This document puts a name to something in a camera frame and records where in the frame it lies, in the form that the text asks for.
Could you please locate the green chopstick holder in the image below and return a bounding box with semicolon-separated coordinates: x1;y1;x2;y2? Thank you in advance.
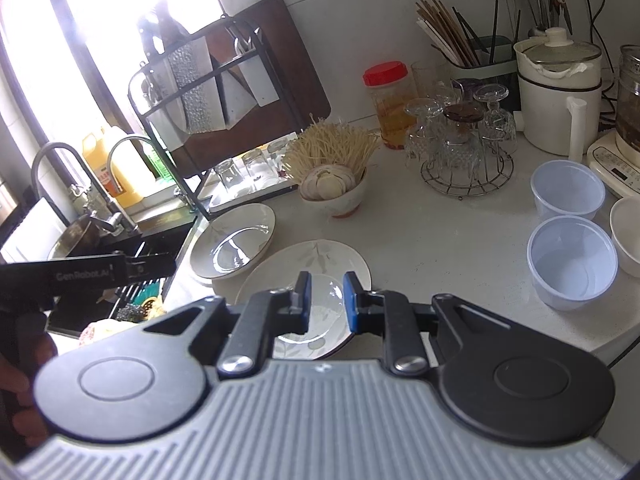
444;35;522;113

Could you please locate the black wire dish rack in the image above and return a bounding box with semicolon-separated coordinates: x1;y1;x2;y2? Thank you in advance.
127;14;302;213

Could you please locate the wire glass holder rack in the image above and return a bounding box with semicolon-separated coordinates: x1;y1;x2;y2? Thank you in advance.
419;101;516;197

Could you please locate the metal pan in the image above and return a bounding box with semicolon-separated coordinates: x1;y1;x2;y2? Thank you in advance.
47;212;107;262

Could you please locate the large leaf print plate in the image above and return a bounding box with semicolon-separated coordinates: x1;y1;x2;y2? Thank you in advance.
234;240;372;311

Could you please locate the bundle of chopsticks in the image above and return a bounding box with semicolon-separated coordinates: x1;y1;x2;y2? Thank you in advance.
414;0;501;68

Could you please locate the tall clear tumbler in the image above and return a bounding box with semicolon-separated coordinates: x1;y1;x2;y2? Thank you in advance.
410;60;455;107

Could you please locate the small leaf print plate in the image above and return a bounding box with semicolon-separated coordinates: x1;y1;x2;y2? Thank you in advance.
272;273;372;361

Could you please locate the orange liquid jug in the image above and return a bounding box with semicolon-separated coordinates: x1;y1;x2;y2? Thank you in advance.
82;127;152;209

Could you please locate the cut glass goblet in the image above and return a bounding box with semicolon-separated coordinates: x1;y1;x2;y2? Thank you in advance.
472;83;517;157
403;97;447;162
439;119;485;182

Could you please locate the black kitchen sink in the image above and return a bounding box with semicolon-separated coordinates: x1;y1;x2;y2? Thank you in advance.
44;209;202;338

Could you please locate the black power cable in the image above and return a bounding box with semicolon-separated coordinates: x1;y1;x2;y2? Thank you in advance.
581;0;623;126

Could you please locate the white drip tray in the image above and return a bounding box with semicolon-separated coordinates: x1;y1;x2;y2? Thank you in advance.
207;179;301;214

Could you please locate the white square plate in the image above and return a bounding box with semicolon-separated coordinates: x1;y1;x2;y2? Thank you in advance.
239;56;272;109
219;66;252;125

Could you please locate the glass health kettle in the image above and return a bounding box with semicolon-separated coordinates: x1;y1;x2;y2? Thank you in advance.
616;44;640;147

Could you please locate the white ceramic bowl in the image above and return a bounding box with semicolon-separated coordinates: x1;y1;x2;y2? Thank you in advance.
609;197;640;279

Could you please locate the clear plastic bowl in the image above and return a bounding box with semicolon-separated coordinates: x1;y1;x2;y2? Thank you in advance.
530;159;607;222
526;214;620;312

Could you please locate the deep leaf print plate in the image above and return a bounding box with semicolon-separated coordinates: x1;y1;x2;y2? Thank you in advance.
189;203;277;281

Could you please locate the dark brown cutting board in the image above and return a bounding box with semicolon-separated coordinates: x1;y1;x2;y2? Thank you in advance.
169;0;332;177

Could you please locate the dark pull-down faucet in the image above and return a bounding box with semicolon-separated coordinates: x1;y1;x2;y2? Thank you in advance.
30;141;127;235

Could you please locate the green dish brush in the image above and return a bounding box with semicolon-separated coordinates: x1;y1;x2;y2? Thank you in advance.
118;280;167;322

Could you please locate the textured glass plate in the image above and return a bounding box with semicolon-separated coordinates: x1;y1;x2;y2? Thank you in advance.
166;39;229;134

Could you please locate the green bottle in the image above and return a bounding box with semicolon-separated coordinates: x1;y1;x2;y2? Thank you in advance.
142;139;174;182

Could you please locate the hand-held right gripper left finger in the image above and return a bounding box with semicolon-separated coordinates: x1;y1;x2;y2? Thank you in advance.
142;271;313;376

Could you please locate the glass kettle on base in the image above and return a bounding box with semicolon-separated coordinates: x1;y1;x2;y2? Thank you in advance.
585;129;640;199

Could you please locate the clear drinking glass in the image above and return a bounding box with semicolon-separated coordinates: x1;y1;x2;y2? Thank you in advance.
240;148;277;187
214;158;247;197

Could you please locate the white electric cooking pot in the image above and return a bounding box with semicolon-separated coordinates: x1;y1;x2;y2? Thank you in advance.
513;27;604;161

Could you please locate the dried noodle bundle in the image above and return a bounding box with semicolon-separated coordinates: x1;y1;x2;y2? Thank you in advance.
281;114;384;187

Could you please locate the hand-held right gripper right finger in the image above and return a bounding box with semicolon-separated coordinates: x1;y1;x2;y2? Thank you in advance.
343;271;511;376

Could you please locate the chrome faucet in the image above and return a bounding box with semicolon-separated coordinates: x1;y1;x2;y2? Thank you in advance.
106;134;182;197

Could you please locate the person's left hand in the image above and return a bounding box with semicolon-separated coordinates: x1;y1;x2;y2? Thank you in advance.
0;312;59;455

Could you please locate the white ribbed board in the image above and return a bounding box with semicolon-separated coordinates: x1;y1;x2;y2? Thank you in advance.
0;197;69;264

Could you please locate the ceramic bowl with garlic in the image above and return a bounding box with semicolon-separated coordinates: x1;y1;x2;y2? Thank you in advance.
298;164;369;219

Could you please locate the pink sponge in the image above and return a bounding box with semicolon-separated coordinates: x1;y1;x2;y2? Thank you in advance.
79;317;147;347

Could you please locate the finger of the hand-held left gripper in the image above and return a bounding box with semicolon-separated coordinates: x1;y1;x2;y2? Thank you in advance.
125;252;179;282

